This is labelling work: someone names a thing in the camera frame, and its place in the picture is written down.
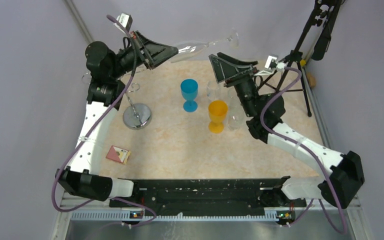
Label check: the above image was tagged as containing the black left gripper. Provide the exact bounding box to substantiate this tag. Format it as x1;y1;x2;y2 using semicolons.
110;30;179;79

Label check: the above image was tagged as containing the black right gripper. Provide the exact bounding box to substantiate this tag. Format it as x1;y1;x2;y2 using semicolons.
209;53;259;118

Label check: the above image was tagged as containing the clear tall wine glass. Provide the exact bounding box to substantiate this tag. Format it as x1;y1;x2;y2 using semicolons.
206;80;221;101

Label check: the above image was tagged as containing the clear stemmed wine glass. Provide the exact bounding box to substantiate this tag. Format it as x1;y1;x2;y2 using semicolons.
169;28;239;64

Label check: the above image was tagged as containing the orange plastic wine glass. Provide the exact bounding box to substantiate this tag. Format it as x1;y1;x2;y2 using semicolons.
208;100;228;134

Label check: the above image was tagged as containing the blue plastic wine glass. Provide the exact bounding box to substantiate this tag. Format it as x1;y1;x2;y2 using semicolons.
180;79;198;113

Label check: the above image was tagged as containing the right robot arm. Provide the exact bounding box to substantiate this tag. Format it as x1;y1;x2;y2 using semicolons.
209;52;365;209

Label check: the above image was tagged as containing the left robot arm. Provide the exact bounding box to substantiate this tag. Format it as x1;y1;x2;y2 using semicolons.
52;31;179;207

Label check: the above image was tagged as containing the red triangular card box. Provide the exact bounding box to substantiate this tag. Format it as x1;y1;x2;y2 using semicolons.
105;145;131;165

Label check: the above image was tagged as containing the black tripod stand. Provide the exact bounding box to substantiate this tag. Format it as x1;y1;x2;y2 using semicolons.
258;0;345;118

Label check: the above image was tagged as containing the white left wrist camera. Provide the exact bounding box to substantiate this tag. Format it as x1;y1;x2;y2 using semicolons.
116;12;133;31

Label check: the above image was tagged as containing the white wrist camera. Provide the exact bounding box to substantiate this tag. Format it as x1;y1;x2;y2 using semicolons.
116;12;133;31
254;55;287;76

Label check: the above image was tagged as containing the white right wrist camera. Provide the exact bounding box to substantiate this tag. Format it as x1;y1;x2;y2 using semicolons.
254;55;287;76

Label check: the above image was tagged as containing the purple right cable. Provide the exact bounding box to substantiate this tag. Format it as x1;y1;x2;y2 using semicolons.
259;67;349;235

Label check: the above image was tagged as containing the black base frame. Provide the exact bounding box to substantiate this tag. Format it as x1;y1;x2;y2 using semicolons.
127;178;307;217

